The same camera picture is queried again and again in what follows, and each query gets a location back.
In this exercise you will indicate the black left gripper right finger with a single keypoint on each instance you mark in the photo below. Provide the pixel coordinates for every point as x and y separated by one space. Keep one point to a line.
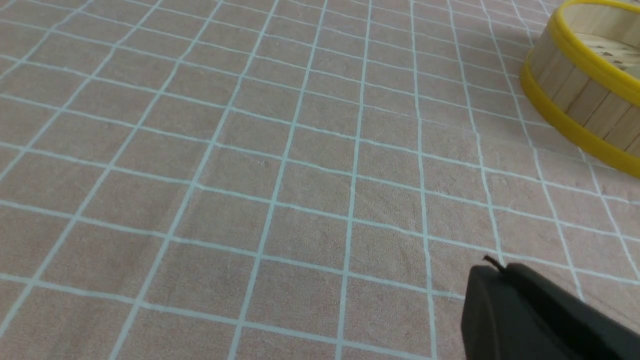
587 332

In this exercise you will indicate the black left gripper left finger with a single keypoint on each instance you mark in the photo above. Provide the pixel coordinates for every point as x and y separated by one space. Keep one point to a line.
498 324

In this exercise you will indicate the pink checkered tablecloth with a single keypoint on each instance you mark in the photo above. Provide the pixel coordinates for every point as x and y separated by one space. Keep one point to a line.
284 179

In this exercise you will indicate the yellow-rimmed bamboo steamer tray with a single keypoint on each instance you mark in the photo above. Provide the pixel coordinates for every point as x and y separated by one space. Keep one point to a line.
582 76

